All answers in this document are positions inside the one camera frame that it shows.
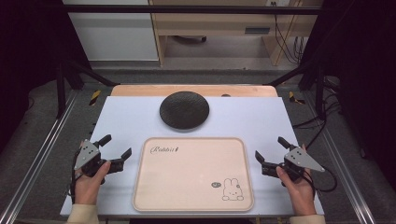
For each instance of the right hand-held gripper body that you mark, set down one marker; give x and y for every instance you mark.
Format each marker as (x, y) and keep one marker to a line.
(300, 160)

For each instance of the black horizontal frame bar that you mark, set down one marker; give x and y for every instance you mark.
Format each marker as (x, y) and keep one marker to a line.
(186, 9)

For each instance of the person's left hand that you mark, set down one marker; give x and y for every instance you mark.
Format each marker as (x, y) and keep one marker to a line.
(88, 186)

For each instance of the wooden desk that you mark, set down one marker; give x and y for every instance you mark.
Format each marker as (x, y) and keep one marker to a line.
(214, 21)

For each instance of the black round plate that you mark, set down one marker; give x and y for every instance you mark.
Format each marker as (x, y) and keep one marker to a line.
(184, 110)

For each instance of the grey label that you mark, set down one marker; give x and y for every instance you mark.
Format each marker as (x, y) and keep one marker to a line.
(257, 30)

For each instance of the beige tray with rabbit print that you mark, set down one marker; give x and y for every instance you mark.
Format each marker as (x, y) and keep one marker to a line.
(193, 177)

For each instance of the yellow black tape piece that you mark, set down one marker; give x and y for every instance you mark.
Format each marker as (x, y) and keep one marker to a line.
(95, 97)
(294, 98)

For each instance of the black curtain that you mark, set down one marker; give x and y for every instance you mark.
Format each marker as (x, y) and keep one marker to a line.
(28, 46)
(364, 62)

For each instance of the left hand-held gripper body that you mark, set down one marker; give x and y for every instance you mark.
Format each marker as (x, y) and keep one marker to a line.
(87, 154)

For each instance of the white table cover board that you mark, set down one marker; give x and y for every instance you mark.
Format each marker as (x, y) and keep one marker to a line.
(124, 121)

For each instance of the aluminium rail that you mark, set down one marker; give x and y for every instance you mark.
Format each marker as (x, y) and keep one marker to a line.
(342, 168)
(40, 155)

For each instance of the white cabinet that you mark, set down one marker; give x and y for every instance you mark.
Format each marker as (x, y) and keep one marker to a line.
(115, 34)

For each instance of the person's right hand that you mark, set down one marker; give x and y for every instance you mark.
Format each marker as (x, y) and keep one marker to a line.
(299, 193)

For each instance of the black frame strut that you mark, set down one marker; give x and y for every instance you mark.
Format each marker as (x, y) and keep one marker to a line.
(62, 90)
(319, 90)

